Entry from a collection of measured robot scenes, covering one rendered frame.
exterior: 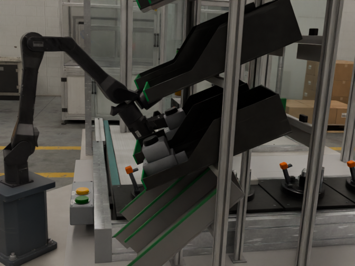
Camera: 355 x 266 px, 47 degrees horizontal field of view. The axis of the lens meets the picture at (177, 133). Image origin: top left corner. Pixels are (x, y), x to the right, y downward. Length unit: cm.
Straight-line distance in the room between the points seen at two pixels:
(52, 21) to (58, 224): 811
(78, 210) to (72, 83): 534
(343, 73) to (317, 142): 730
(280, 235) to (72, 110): 558
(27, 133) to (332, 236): 92
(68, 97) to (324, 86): 597
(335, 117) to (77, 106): 409
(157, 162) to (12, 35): 879
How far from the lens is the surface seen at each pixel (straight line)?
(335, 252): 133
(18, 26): 946
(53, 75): 938
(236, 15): 67
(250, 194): 130
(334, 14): 74
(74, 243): 127
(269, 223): 123
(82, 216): 127
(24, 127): 112
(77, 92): 655
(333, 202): 139
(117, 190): 134
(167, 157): 77
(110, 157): 174
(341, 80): 806
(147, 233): 92
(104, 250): 115
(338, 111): 702
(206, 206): 76
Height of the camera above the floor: 147
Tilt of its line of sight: 14 degrees down
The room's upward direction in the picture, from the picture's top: 2 degrees clockwise
